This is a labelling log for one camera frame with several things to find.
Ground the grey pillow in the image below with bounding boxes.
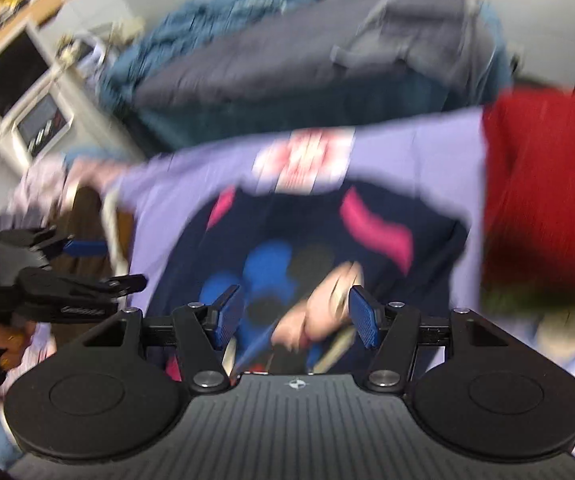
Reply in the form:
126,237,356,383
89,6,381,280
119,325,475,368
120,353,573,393
135,0,496,108

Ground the navy cartoon print child shirt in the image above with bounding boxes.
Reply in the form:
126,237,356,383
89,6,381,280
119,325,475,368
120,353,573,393
147,180,467,374

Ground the red knitted folded sweater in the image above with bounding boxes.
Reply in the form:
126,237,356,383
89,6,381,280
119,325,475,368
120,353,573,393
483,89,575,288

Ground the person's hand on handle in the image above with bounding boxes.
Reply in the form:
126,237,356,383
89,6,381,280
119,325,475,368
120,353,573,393
0,322,36,372

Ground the grey and white clothes pile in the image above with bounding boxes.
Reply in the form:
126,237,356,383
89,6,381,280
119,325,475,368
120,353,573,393
0,154,131,240

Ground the teal blue blanket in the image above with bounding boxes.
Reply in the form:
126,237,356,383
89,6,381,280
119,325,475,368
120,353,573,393
97,0,321,114

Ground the green folded fleece garment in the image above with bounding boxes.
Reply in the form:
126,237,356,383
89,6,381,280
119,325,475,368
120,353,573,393
481,285,575,315

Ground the white bedside cabinet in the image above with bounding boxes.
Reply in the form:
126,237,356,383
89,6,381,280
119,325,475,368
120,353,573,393
0,19,144,176

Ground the purple floral bed sheet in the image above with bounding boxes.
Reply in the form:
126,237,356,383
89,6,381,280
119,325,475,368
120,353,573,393
0,108,575,470

